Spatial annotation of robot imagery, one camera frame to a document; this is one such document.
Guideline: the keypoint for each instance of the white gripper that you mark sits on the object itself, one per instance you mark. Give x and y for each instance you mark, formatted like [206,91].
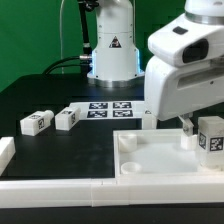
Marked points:
[170,91]

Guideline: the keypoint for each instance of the white square tabletop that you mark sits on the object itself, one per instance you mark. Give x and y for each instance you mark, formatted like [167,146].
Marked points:
[155,153]

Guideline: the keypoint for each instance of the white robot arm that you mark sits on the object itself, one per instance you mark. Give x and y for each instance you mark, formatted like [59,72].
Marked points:
[115,60]

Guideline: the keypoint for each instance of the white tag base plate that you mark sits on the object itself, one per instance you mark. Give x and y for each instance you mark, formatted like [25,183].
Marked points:
[110,110]

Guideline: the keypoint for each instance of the white fence frame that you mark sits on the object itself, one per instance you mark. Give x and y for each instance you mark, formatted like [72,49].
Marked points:
[111,191]

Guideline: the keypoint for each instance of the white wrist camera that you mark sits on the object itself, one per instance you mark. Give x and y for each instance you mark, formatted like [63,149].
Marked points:
[179,45]

